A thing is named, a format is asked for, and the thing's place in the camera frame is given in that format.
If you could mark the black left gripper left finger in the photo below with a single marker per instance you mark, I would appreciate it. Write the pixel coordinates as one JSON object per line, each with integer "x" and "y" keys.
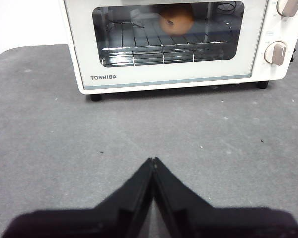
{"x": 101, "y": 219}

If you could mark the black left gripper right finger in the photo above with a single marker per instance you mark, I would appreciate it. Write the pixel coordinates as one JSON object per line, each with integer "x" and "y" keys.
{"x": 208, "y": 220}

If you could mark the beige oven knob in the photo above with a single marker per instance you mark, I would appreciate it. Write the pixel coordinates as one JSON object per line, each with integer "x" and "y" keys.
{"x": 275, "y": 53}
{"x": 288, "y": 7}

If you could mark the white Toshiba toaster oven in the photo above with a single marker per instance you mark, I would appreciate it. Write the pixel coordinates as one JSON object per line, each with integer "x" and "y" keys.
{"x": 259, "y": 77}

